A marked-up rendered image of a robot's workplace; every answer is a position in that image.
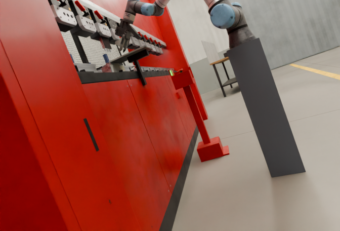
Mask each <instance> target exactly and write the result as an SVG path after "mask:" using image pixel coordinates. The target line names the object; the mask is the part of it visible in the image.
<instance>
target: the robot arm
mask: <svg viewBox="0 0 340 231"><path fill-rule="evenodd" d="M169 1H170V0H156V1H155V2H154V3H153V4H151V3H144V2H140V0H128V1H127V5H126V8H125V12H124V16H123V19H121V18H120V21H121V22H120V25H119V26H117V28H116V32H115V35H117V36H120V37H121V38H120V39H119V40H118V41H115V44H116V45H118V46H119V52H120V51H121V50H122V49H123V48H124V49H123V53H124V52H125V51H126V49H127V47H128V45H129V42H130V37H131V33H132V34H133V35H134V36H135V38H136V39H138V40H140V39H141V38H142V37H141V35H140V34H139V33H137V31H136V30H135V29H134V28H133V27H132V26H131V25H130V24H133V22H134V20H135V16H136V13H137V14H141V15H144V16H161V15H163V13H164V8H165V6H166V5H167V4H168V2H169ZM204 1H205V3H206V4H207V6H208V13H209V14H210V20H211V22H212V24H213V25H214V26H215V27H217V28H219V29H226V31H227V33H228V36H229V48H230V49H232V48H234V47H237V46H240V45H242V44H245V43H247V42H249V41H252V40H254V39H256V37H255V35H254V34H253V33H252V32H251V30H250V29H249V28H248V25H247V22H246V19H245V16H244V13H243V10H242V7H241V5H240V3H237V2H234V3H230V1H229V0H204Z"/></svg>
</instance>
